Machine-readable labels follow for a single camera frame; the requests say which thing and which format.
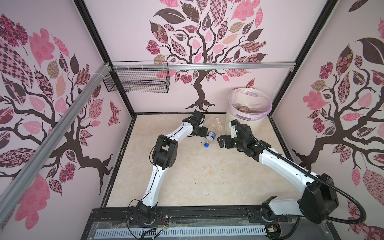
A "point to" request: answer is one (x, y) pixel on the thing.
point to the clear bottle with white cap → (219, 128)
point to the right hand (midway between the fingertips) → (224, 136)
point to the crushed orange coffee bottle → (243, 108)
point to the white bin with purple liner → (249, 106)
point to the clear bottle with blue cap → (210, 137)
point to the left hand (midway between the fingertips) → (201, 133)
